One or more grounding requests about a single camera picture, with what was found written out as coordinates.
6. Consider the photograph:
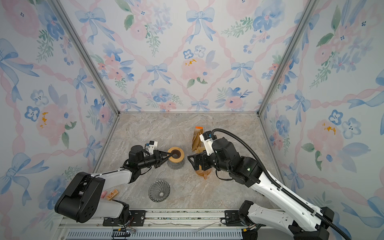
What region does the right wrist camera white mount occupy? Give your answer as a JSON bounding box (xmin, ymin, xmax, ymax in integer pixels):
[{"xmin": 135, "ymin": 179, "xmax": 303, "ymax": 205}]
[{"xmin": 200, "ymin": 131, "xmax": 215, "ymax": 156}]

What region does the black corrugated cable conduit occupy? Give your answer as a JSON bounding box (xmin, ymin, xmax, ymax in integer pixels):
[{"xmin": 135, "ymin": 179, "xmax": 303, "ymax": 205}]
[{"xmin": 210, "ymin": 128, "xmax": 352, "ymax": 240}]

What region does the orange glass carafe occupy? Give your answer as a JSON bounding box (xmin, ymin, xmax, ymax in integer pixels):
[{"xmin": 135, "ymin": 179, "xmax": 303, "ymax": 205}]
[{"xmin": 196, "ymin": 169, "xmax": 212, "ymax": 180}]

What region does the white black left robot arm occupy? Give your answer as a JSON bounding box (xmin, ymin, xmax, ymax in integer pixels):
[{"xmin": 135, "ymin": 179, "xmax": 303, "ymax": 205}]
[{"xmin": 54, "ymin": 145, "xmax": 172, "ymax": 226}]

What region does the aluminium mounting rail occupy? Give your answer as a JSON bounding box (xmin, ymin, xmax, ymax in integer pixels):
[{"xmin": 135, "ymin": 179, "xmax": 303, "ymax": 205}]
[{"xmin": 56, "ymin": 208, "xmax": 313, "ymax": 240}]

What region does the clear grey glass carafe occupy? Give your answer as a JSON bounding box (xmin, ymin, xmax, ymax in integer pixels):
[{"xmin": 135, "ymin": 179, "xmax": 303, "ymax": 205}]
[{"xmin": 167, "ymin": 161, "xmax": 185, "ymax": 170}]

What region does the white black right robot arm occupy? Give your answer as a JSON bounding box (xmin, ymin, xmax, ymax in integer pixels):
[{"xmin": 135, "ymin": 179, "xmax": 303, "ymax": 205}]
[{"xmin": 188, "ymin": 138, "xmax": 334, "ymax": 240}]

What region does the wooden ring holder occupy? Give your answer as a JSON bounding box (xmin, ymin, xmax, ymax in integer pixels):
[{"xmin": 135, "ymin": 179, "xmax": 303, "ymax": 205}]
[{"xmin": 168, "ymin": 147, "xmax": 185, "ymax": 164}]

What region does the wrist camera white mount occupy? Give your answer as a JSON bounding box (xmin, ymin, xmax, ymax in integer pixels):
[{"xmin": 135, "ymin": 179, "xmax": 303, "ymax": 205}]
[
  {"xmin": 200, "ymin": 131, "xmax": 215, "ymax": 156},
  {"xmin": 144, "ymin": 141, "xmax": 158, "ymax": 155}
]

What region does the small wooden toy block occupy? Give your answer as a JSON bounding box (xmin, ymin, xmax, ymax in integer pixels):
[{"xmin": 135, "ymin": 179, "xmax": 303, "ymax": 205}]
[{"xmin": 106, "ymin": 189, "xmax": 119, "ymax": 201}]

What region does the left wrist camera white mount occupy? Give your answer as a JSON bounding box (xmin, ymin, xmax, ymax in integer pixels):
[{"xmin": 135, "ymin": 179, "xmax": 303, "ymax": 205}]
[{"xmin": 144, "ymin": 141, "xmax": 158, "ymax": 155}]

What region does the pink small toy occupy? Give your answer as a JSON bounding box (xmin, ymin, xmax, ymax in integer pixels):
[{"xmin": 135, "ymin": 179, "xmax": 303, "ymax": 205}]
[{"xmin": 101, "ymin": 191, "xmax": 108, "ymax": 199}]

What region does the grey glass dripper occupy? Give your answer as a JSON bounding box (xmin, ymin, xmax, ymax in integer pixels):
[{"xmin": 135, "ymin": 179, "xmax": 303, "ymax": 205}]
[{"xmin": 149, "ymin": 180, "xmax": 171, "ymax": 203}]

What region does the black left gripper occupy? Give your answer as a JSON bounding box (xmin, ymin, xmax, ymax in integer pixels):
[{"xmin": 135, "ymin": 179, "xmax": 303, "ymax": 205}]
[{"xmin": 138, "ymin": 150, "xmax": 172, "ymax": 170}]

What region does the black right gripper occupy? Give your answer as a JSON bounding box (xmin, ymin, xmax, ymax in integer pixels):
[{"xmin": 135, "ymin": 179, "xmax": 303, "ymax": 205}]
[{"xmin": 187, "ymin": 148, "xmax": 233, "ymax": 176}]

